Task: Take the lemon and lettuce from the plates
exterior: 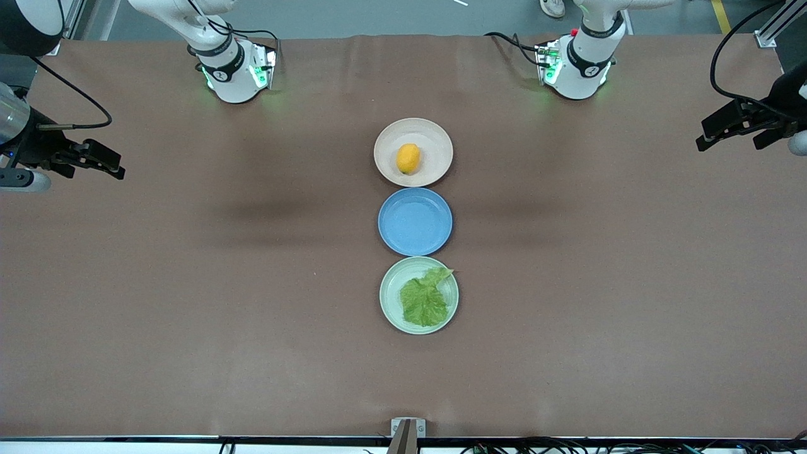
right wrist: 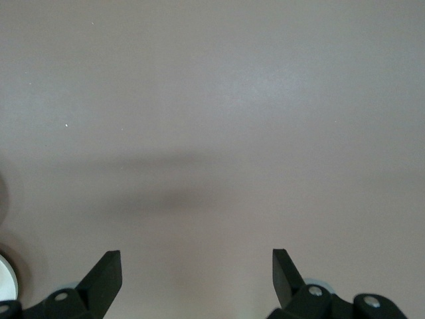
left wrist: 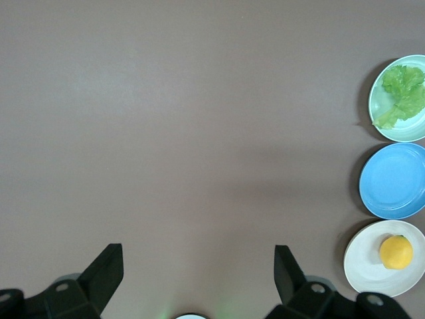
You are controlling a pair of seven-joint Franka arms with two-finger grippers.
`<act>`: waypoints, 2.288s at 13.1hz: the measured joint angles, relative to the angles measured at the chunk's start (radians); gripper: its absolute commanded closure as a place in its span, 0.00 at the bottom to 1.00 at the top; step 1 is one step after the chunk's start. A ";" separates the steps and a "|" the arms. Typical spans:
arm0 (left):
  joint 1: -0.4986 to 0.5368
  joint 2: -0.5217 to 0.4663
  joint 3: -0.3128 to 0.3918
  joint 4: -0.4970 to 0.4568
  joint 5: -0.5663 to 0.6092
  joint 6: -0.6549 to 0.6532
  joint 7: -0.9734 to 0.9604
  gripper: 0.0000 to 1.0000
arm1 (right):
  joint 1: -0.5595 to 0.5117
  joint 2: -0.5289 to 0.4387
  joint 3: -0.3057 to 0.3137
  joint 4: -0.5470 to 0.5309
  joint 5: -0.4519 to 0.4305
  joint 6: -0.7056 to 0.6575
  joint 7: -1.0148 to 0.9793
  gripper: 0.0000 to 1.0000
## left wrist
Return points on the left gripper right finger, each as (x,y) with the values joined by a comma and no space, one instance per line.
(289,279)

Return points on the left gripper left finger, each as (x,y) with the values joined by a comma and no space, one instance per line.
(99,276)

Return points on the yellow lemon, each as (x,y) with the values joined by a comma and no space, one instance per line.
(396,252)

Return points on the green lettuce leaf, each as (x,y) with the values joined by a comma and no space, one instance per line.
(406,89)

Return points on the beige plate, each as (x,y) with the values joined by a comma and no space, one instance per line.
(363,262)

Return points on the blue plate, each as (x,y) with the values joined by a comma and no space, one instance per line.
(391,181)

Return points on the brown table mat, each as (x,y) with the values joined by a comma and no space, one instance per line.
(166,116)

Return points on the pale green plate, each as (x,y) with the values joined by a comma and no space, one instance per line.
(382,99)

